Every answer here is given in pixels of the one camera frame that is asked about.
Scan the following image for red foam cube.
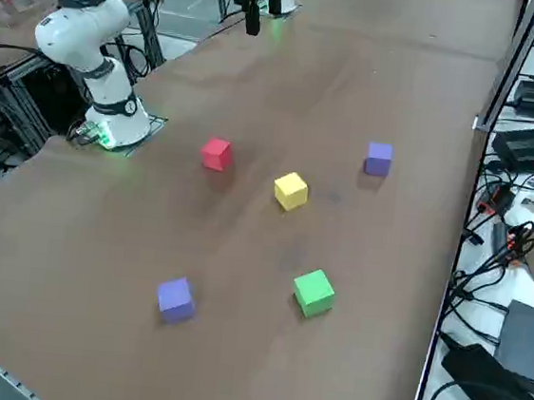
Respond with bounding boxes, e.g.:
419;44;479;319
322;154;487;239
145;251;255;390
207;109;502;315
199;136;234;173

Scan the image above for yellow foam cube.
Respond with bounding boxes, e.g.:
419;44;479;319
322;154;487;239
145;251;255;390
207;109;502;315
271;169;311;214

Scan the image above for purple foam cube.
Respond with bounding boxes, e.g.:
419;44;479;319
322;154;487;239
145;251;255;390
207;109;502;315
362;141;395;179
153;274;200;327

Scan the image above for green foam cube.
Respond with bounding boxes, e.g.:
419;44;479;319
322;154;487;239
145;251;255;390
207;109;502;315
289;266;339;321

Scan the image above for orange black adapter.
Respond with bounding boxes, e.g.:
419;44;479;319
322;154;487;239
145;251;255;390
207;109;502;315
478;181;516;218

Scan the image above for dark grey flat box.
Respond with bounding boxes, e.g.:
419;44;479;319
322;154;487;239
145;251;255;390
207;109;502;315
491;297;534;385

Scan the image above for white post bracket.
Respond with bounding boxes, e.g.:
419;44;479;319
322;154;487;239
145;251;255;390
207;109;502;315
472;114;496;134

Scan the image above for black cable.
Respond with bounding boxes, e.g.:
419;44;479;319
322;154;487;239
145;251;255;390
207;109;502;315
0;41;44;59

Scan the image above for aluminium camera mount post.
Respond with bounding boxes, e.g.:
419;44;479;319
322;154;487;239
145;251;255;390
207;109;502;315
472;0;534;138

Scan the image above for black orange handled scissors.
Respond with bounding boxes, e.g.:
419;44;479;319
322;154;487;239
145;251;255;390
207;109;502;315
503;219;534;267

